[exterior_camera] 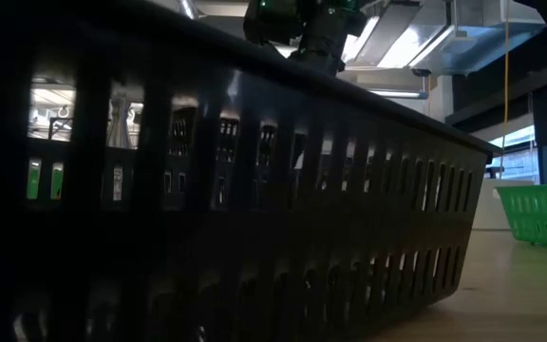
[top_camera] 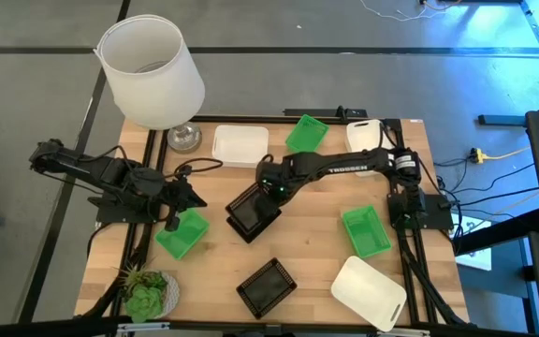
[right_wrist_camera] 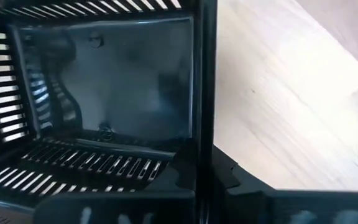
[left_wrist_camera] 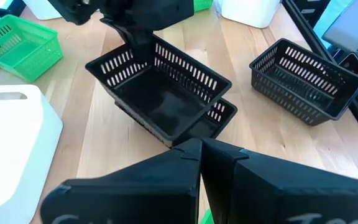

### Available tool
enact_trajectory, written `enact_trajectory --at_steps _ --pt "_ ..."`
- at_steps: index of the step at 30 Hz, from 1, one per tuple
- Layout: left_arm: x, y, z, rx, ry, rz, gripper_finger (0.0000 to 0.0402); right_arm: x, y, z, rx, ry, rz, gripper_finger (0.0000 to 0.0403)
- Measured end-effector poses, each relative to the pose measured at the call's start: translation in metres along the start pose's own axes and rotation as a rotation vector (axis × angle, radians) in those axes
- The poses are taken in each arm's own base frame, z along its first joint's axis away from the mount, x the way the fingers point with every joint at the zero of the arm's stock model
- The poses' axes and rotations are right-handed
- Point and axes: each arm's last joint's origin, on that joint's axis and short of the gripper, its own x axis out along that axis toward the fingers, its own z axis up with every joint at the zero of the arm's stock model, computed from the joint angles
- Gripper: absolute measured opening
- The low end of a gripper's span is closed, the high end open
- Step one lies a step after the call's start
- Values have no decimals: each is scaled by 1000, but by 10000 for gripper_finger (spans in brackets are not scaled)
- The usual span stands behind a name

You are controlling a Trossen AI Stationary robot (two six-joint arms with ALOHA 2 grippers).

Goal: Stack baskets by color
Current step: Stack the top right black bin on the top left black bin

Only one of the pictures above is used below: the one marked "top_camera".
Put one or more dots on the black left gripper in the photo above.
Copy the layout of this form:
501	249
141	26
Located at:
169	192

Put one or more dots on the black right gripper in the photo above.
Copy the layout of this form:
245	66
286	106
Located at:
274	180

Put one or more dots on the black slotted plastic basket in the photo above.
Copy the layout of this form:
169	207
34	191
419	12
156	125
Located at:
266	288
246	236
251	210

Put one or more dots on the white plastic bin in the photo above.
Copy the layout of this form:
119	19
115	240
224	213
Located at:
363	136
239	145
368	292

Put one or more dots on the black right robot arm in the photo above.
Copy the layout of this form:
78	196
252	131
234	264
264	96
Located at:
344	167

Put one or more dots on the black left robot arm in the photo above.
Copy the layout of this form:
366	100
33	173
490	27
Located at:
87	166

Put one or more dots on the green slotted plastic basket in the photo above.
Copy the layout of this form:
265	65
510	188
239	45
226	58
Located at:
185	234
367	232
307	133

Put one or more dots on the potted green succulent plant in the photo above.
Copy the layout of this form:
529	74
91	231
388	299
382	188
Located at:
144	302

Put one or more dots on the white floor sheet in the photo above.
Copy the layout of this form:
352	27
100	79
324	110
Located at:
477	255

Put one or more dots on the black aluminium rig frame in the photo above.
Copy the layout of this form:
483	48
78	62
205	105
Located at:
150	140

